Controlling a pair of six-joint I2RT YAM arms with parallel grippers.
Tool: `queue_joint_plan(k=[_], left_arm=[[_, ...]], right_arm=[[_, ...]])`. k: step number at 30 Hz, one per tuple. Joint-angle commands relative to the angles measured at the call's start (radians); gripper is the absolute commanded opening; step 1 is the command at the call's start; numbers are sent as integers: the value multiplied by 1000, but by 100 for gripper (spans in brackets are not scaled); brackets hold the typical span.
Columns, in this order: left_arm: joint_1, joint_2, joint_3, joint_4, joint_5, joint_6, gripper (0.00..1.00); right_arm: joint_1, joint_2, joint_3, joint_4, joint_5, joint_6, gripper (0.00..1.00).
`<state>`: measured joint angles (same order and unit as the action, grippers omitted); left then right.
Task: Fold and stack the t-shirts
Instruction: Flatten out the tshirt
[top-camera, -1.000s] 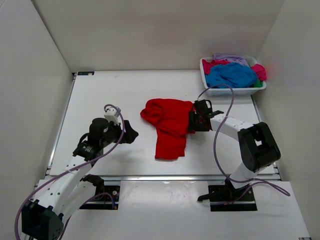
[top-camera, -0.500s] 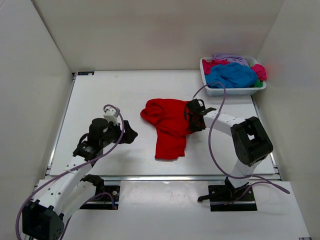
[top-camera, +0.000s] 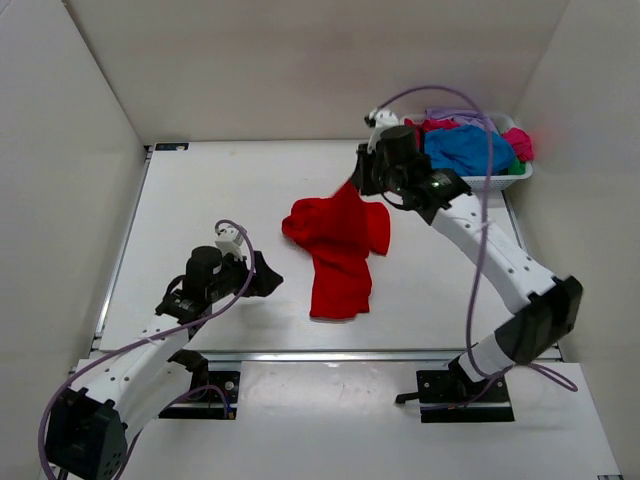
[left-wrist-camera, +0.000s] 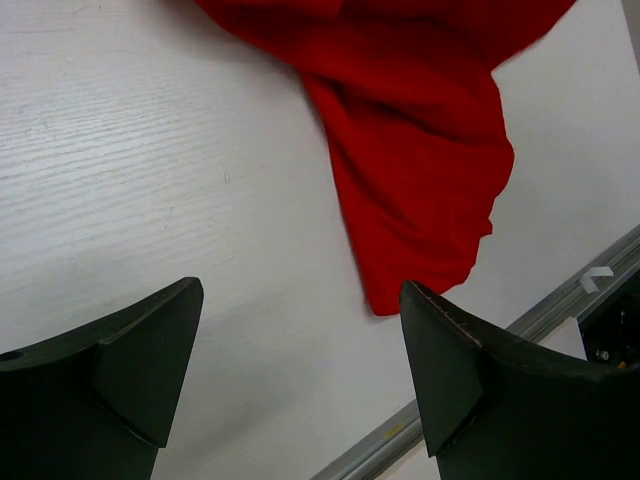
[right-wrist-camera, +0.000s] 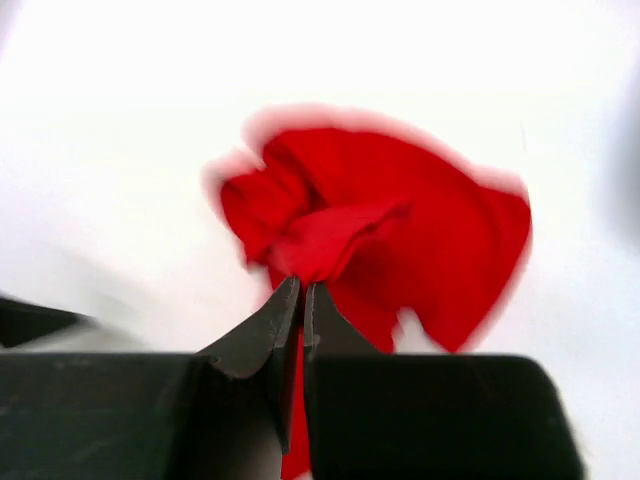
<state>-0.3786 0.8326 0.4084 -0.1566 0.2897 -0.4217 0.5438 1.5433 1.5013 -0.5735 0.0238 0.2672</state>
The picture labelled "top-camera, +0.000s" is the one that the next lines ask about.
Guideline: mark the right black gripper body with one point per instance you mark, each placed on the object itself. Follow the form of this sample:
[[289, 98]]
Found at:
[[382, 179]]

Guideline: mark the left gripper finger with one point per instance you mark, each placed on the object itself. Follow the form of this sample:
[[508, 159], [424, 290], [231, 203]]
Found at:
[[260, 265], [265, 281]]

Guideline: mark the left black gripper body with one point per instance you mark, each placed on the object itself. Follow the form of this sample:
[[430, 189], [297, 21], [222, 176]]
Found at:
[[235, 277]]

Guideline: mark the red t shirt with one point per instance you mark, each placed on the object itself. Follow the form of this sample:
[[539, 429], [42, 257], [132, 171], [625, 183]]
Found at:
[[339, 233]]

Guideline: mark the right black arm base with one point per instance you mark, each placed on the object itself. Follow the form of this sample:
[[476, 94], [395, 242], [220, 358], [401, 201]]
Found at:
[[445, 396]]

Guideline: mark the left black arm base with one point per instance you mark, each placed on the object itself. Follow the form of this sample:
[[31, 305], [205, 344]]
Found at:
[[212, 394]]

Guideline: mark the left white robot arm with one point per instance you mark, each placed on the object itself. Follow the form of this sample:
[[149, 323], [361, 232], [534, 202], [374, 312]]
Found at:
[[91, 425]]

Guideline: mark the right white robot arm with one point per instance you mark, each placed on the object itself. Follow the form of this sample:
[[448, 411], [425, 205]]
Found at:
[[544, 307]]

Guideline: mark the blue t shirt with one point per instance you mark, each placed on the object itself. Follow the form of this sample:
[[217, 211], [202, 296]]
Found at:
[[465, 150]]

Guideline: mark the lavender t shirt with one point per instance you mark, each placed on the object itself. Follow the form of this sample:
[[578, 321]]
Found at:
[[461, 117]]

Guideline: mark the white plastic laundry basket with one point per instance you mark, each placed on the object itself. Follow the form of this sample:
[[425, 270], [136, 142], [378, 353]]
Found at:
[[497, 182]]

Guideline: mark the green t shirt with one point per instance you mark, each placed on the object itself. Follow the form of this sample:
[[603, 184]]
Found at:
[[516, 168]]

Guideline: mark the pink t shirt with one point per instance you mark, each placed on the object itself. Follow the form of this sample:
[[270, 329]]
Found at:
[[517, 138]]

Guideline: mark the small dark label sticker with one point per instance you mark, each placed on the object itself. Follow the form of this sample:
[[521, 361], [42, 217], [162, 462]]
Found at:
[[171, 146]]

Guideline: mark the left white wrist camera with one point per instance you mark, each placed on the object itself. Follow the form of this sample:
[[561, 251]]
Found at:
[[229, 241]]

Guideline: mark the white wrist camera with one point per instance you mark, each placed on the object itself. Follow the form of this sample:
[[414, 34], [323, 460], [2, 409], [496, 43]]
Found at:
[[229, 241], [381, 118]]

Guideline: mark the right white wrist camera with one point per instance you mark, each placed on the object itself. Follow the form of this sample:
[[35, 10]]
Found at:
[[381, 118]]

